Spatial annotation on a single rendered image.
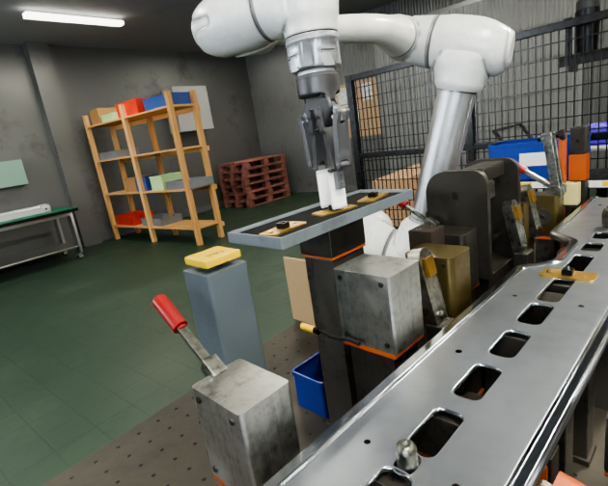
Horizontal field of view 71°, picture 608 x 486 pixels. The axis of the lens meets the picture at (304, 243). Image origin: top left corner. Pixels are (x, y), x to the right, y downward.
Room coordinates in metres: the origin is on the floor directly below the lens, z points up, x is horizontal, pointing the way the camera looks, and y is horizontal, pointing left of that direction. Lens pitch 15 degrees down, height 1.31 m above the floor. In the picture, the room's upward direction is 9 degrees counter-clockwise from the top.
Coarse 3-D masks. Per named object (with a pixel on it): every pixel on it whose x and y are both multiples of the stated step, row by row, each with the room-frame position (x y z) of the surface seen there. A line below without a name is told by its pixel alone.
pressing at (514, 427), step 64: (512, 320) 0.56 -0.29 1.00; (576, 320) 0.53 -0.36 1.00; (384, 384) 0.45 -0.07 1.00; (448, 384) 0.43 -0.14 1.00; (512, 384) 0.42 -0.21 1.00; (576, 384) 0.40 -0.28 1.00; (320, 448) 0.36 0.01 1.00; (384, 448) 0.35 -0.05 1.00; (448, 448) 0.34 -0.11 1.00; (512, 448) 0.32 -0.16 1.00
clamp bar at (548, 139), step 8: (544, 136) 1.12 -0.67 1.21; (552, 136) 1.11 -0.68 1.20; (560, 136) 1.09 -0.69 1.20; (544, 144) 1.12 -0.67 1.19; (552, 144) 1.10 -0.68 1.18; (544, 152) 1.12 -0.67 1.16; (552, 152) 1.10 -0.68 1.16; (552, 160) 1.10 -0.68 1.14; (552, 168) 1.10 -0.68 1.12; (560, 168) 1.12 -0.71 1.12; (552, 176) 1.10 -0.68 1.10; (560, 176) 1.11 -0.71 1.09; (552, 184) 1.10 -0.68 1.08; (560, 184) 1.11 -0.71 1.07
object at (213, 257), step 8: (216, 248) 0.62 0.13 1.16; (224, 248) 0.62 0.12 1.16; (192, 256) 0.59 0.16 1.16; (200, 256) 0.59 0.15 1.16; (208, 256) 0.58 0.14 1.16; (216, 256) 0.57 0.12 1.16; (224, 256) 0.58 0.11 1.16; (232, 256) 0.59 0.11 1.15; (192, 264) 0.58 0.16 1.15; (200, 264) 0.57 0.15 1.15; (208, 264) 0.56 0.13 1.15; (216, 264) 0.57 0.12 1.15
